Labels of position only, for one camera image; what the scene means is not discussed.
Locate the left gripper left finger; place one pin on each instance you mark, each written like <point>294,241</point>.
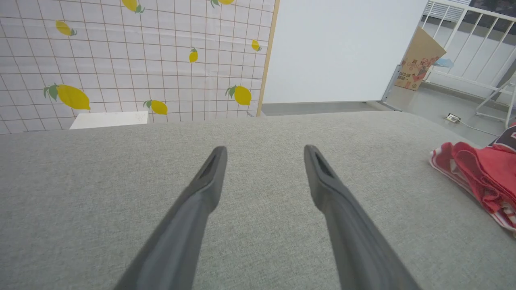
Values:
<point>177,249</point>

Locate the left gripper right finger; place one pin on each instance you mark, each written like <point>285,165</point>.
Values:
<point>363,257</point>

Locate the red basketball jersey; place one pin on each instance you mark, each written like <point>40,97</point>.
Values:
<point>483,169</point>

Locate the white floor power socket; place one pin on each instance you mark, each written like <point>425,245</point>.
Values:
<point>453,118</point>

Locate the lemon print tiled partition panel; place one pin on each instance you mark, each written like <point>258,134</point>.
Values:
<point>121,60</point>

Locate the brown cardboard box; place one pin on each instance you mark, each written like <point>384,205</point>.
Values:
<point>419,60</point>

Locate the white metal stand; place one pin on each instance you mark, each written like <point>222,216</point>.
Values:
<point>494,96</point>

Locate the white partition board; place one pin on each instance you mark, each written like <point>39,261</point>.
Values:
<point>342,48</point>

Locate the light blue cloth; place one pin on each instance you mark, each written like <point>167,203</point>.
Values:
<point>443,63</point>

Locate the white metal railing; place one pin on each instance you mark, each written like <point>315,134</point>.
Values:
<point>483,11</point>

